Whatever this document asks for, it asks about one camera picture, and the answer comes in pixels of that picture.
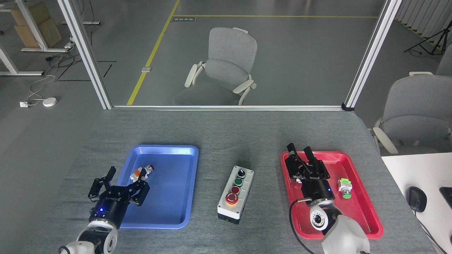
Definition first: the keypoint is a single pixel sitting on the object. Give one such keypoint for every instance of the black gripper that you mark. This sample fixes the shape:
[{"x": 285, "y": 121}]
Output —
[
  {"x": 111, "y": 206},
  {"x": 317, "y": 190}
]

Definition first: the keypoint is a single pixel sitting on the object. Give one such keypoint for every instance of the grey control box with buttons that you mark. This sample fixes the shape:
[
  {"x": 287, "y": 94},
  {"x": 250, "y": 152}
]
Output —
[{"x": 235, "y": 197}]

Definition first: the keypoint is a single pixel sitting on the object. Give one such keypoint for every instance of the brown cardboard box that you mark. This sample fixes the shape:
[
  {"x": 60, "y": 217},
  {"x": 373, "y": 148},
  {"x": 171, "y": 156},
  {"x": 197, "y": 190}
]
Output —
[
  {"x": 37, "y": 12},
  {"x": 49, "y": 33}
]

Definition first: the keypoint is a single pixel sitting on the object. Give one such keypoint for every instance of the blue plastic tray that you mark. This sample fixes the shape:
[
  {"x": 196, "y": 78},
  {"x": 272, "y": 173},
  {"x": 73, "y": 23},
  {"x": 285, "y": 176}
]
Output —
[{"x": 169, "y": 197}]

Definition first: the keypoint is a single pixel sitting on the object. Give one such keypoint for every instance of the red plastic tray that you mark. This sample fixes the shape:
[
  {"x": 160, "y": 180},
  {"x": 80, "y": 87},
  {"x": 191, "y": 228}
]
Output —
[{"x": 356, "y": 211}]

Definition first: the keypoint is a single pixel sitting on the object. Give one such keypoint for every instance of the white round floor device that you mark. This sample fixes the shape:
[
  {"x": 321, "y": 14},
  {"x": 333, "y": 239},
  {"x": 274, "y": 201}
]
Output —
[{"x": 49, "y": 102}]

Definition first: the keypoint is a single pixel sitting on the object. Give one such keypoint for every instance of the black computer mouse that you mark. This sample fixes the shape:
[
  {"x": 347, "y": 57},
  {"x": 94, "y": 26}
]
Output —
[{"x": 416, "y": 199}]

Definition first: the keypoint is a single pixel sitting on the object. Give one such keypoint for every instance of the white side table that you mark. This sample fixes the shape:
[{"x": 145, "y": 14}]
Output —
[{"x": 423, "y": 169}]

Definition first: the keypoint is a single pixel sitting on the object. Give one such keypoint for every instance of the grey office chair white arms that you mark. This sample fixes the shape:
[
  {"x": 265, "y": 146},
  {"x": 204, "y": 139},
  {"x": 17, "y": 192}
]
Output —
[
  {"x": 416, "y": 113},
  {"x": 226, "y": 70},
  {"x": 445, "y": 61}
]

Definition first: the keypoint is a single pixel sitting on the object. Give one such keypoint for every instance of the grey metal floor plate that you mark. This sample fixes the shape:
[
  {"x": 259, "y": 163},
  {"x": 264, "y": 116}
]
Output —
[{"x": 146, "y": 69}]

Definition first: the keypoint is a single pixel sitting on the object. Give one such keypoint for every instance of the black keyboard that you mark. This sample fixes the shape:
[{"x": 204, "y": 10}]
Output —
[{"x": 447, "y": 195}]

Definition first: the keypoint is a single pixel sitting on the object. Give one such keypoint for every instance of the white power strip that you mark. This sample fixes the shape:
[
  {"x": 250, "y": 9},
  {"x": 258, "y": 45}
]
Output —
[{"x": 69, "y": 45}]

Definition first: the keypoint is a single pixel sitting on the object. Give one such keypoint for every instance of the black tripod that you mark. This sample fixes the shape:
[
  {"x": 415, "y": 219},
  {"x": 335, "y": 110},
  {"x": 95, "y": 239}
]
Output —
[{"x": 436, "y": 40}]

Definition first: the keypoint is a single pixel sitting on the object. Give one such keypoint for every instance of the white corrugated curtain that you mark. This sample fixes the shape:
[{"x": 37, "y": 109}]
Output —
[{"x": 423, "y": 17}]

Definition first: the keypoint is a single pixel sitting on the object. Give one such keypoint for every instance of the red push button switch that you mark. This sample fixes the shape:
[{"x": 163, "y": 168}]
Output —
[{"x": 138, "y": 173}]

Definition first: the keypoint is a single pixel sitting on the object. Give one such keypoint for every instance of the green push button switch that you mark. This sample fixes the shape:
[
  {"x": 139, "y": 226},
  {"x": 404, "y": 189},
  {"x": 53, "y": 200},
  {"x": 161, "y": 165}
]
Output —
[{"x": 344, "y": 187}]

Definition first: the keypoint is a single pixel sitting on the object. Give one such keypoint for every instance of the black corner bracket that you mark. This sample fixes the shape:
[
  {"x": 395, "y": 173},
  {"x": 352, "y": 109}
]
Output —
[{"x": 348, "y": 107}]

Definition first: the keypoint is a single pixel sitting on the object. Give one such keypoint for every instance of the silver aluminium rail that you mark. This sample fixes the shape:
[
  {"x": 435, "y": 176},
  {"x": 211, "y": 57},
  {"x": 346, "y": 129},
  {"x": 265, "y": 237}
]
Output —
[{"x": 226, "y": 108}]

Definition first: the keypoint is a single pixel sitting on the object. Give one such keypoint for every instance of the white wall socket box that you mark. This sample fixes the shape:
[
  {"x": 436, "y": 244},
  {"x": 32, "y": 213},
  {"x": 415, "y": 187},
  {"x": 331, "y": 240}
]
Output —
[{"x": 23, "y": 104}]

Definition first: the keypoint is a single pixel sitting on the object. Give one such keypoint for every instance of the silver aluminium post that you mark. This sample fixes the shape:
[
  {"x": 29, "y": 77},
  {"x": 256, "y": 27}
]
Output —
[
  {"x": 372, "y": 53},
  {"x": 84, "y": 53}
]

